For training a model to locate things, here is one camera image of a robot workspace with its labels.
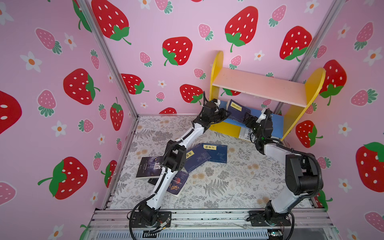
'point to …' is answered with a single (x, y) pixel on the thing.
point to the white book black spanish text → (247, 134)
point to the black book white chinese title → (150, 167)
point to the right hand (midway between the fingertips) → (249, 113)
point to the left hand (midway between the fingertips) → (233, 112)
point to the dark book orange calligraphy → (178, 182)
